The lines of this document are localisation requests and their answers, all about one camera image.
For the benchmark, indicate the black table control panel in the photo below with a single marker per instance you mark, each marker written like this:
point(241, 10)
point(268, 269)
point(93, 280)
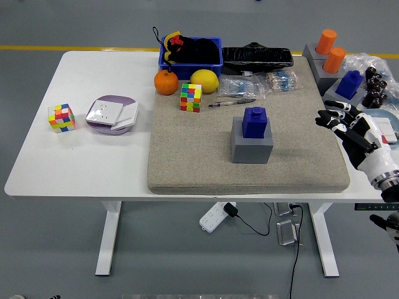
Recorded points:
point(374, 206)

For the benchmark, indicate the small white connector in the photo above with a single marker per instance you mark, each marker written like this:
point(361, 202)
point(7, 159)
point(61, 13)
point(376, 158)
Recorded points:
point(247, 73)

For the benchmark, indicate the clear bag of brown resistors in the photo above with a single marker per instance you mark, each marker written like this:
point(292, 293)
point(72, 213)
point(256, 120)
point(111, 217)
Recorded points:
point(282, 81)

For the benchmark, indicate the white table leg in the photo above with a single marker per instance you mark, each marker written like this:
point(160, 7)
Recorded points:
point(107, 243)
point(324, 243)

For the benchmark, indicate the white power strip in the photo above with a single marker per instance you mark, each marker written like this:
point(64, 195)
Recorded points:
point(212, 218)

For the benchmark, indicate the black plastic-wrapped long object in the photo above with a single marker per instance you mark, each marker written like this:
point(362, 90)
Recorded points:
point(255, 57)

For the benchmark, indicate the grey cube seal holder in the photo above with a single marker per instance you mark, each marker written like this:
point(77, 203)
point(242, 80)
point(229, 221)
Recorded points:
point(249, 152)
point(334, 95)
point(308, 53)
point(324, 82)

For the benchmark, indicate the blue square seal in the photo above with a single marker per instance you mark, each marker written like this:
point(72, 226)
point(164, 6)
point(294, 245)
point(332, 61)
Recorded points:
point(254, 123)
point(349, 85)

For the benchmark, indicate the grey ballpoint pen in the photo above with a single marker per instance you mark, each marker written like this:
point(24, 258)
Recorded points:
point(240, 101)

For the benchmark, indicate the white-edged puzzle cube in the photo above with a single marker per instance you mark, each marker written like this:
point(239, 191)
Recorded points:
point(190, 98)
point(61, 118)

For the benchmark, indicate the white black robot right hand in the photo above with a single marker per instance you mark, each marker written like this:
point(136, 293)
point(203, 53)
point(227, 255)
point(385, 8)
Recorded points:
point(378, 155)

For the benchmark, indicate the white wall socket panel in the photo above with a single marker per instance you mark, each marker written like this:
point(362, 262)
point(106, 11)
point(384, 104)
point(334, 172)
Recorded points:
point(103, 112)

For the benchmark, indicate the black knob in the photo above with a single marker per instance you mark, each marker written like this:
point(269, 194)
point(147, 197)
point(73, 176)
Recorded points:
point(375, 81)
point(368, 99)
point(370, 72)
point(380, 99)
point(381, 85)

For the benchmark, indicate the grey-brown mat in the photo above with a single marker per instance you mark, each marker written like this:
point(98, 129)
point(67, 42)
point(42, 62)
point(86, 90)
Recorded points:
point(193, 155)

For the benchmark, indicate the crumpled clear plastic bag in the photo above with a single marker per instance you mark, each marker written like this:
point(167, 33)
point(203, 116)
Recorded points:
point(358, 60)

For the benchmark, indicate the orange fruit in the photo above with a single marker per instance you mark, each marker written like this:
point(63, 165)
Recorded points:
point(166, 82)

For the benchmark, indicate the orange cylinder seal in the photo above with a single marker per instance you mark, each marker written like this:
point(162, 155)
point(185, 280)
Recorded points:
point(325, 42)
point(333, 60)

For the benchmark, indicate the yellow lemon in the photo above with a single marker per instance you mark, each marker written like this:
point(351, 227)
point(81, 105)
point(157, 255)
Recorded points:
point(204, 81)

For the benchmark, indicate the black power adapter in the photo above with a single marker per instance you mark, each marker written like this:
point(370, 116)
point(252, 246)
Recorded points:
point(230, 209)

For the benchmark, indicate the clear bag of blue resistors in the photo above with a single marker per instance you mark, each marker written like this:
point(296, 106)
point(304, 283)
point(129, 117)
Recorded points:
point(240, 85)

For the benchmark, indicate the black white robot left hand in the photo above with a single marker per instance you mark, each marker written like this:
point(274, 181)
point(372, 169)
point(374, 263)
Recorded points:
point(53, 297)

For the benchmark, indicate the metal bracket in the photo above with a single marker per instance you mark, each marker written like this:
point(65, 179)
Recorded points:
point(283, 209)
point(286, 233)

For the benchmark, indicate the blue plastic bin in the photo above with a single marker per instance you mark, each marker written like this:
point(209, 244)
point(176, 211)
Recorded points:
point(187, 70)

